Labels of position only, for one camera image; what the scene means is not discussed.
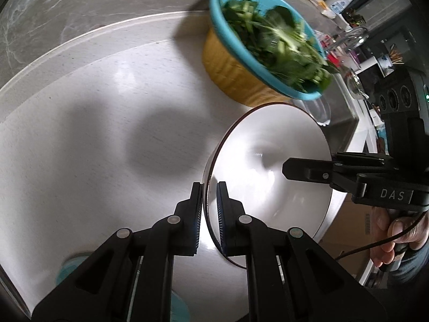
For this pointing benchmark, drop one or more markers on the person's right forearm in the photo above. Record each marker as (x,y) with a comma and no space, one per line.
(419,270)

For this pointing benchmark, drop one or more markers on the white dark-rimmed bowl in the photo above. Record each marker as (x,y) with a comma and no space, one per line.
(268,134)

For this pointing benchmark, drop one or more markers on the clear glass bowl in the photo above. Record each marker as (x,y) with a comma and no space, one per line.
(318,110)

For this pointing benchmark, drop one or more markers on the white toothpick holder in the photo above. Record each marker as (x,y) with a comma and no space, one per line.
(390,63)

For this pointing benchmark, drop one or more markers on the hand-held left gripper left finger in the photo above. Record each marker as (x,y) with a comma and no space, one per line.
(198,208)

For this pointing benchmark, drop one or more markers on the brown cardboard box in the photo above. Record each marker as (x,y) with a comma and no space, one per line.
(355,224)

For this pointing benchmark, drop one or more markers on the stainless steel sink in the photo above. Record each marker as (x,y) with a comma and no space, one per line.
(342,124)

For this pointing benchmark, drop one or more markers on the person's right hand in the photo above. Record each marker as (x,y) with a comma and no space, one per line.
(382,223)

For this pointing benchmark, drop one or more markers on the teal plastic colander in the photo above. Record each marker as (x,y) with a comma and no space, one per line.
(216,13)

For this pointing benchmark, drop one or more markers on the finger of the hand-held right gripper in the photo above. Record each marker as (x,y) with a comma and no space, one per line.
(305,171)

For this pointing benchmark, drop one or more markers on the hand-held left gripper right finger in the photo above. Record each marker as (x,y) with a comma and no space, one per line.
(221,208)

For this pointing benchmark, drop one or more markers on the yellow woven basket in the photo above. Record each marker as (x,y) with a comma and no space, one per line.
(228,70)

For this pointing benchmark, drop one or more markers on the green leafy vegetables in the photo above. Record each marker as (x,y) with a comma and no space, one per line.
(278,47)

